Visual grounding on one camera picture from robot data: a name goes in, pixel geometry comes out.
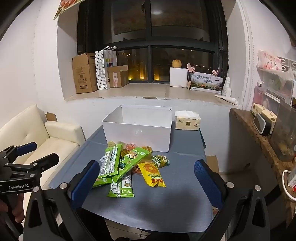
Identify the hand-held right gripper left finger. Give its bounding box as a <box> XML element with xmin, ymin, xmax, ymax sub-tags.
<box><xmin>23</xmin><ymin>160</ymin><xmax>109</xmax><ymax>241</ymax></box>

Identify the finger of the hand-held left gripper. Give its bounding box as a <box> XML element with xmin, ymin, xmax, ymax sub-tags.
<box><xmin>5</xmin><ymin>153</ymin><xmax>59</xmax><ymax>179</ymax></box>
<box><xmin>0</xmin><ymin>142</ymin><xmax>37</xmax><ymax>164</ymax></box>

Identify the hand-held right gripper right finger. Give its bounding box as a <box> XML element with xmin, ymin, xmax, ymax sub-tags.
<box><xmin>192</xmin><ymin>159</ymin><xmax>271</xmax><ymax>241</ymax></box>

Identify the green snack packet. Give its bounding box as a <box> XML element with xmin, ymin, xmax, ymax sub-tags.
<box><xmin>107</xmin><ymin>173</ymin><xmax>135</xmax><ymax>198</ymax></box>
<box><xmin>99</xmin><ymin>144</ymin><xmax>122</xmax><ymax>179</ymax></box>
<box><xmin>92</xmin><ymin>175</ymin><xmax>116</xmax><ymax>188</ymax></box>
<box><xmin>112</xmin><ymin>148</ymin><xmax>151</xmax><ymax>183</ymax></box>

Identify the small green candy packet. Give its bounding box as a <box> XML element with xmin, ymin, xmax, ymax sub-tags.
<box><xmin>151</xmin><ymin>155</ymin><xmax>171</xmax><ymax>168</ymax></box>

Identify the yellow snack packet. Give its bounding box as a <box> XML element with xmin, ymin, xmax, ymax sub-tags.
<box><xmin>138</xmin><ymin>162</ymin><xmax>167</xmax><ymax>188</ymax></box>

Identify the pile of yellow jelly cups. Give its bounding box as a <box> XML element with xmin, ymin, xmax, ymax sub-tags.
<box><xmin>107</xmin><ymin>140</ymin><xmax>153</xmax><ymax>175</ymax></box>

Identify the white storage box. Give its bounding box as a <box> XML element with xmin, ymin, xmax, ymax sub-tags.
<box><xmin>102</xmin><ymin>105</ymin><xmax>173</xmax><ymax>153</ymax></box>

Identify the person's left hand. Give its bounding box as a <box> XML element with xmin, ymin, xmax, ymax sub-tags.
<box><xmin>0</xmin><ymin>193</ymin><xmax>25</xmax><ymax>224</ymax></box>

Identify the cream sofa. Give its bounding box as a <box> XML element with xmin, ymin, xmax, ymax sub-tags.
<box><xmin>0</xmin><ymin>104</ymin><xmax>86</xmax><ymax>197</ymax></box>

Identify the blue-grey table mat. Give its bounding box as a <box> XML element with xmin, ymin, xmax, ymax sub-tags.
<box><xmin>48</xmin><ymin>125</ymin><xmax>213</xmax><ymax>232</ymax></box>

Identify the yellow tissue pack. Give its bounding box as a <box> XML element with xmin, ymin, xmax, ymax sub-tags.
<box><xmin>174</xmin><ymin>110</ymin><xmax>201</xmax><ymax>131</ymax></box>

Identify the brown side counter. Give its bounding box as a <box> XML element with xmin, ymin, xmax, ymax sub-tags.
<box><xmin>229</xmin><ymin>108</ymin><xmax>296</xmax><ymax>223</ymax></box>

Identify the dark-screen desk clock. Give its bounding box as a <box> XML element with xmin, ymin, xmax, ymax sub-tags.
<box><xmin>253</xmin><ymin>113</ymin><xmax>271</xmax><ymax>136</ymax></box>

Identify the rolled white paper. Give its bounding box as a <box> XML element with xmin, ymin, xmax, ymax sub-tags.
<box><xmin>215</xmin><ymin>95</ymin><xmax>238</xmax><ymax>105</ymax></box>

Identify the clear plastic container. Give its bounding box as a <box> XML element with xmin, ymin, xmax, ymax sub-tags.
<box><xmin>270</xmin><ymin>100</ymin><xmax>296</xmax><ymax>162</ymax></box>

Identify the cheese-shaped yellow box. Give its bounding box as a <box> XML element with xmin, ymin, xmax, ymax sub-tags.
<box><xmin>251</xmin><ymin>103</ymin><xmax>277</xmax><ymax>135</ymax></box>

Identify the large cardboard box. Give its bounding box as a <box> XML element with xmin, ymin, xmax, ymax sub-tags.
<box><xmin>72</xmin><ymin>52</ymin><xmax>98</xmax><ymax>94</ymax></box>

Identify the white plastic bottle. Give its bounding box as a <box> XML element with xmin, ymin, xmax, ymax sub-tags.
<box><xmin>222</xmin><ymin>77</ymin><xmax>232</xmax><ymax>97</ymax></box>

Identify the landscape printed box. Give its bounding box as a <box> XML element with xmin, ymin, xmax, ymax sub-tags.
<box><xmin>187</xmin><ymin>72</ymin><xmax>224</xmax><ymax>95</ymax></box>

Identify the pink bottle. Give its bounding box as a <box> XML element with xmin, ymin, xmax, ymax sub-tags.
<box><xmin>253</xmin><ymin>82</ymin><xmax>265</xmax><ymax>109</ymax></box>

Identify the white dotted paper bag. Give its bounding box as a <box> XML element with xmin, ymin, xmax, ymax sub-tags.
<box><xmin>95</xmin><ymin>46</ymin><xmax>117</xmax><ymax>90</ymax></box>

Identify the small cardboard box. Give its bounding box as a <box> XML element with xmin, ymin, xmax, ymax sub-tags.
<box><xmin>107</xmin><ymin>65</ymin><xmax>129</xmax><ymax>88</ymax></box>

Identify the white foam box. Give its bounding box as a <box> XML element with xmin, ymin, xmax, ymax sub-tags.
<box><xmin>169</xmin><ymin>67</ymin><xmax>188</xmax><ymax>88</ymax></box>

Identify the white shelf organizer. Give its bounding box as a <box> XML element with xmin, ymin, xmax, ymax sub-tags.
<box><xmin>256</xmin><ymin>50</ymin><xmax>296</xmax><ymax>114</ymax></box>

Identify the floral pouch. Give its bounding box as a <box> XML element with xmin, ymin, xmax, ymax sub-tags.
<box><xmin>258</xmin><ymin>50</ymin><xmax>284</xmax><ymax>70</ymax></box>

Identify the dark window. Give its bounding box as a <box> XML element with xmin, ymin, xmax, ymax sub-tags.
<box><xmin>77</xmin><ymin>0</ymin><xmax>228</xmax><ymax>84</ymax></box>

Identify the white cable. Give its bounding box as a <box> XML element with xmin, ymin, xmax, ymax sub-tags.
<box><xmin>282</xmin><ymin>170</ymin><xmax>296</xmax><ymax>202</ymax></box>

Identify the wall picture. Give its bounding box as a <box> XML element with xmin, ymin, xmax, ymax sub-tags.
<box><xmin>54</xmin><ymin>0</ymin><xmax>86</xmax><ymax>20</ymax></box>

